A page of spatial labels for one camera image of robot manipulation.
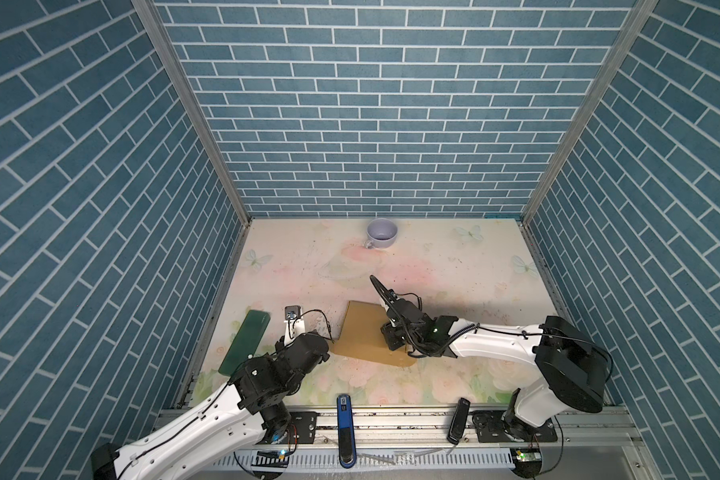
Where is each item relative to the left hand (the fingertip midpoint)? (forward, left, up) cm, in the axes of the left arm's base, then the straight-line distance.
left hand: (315, 336), depth 78 cm
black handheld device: (-18, -37, -12) cm, 43 cm away
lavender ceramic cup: (+45, -20, -9) cm, 50 cm away
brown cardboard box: (+1, -12, -5) cm, 13 cm away
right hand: (+5, -18, -5) cm, 19 cm away
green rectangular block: (+4, +23, -13) cm, 27 cm away
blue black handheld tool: (-22, -9, -7) cm, 25 cm away
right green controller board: (-26, -54, -15) cm, 62 cm away
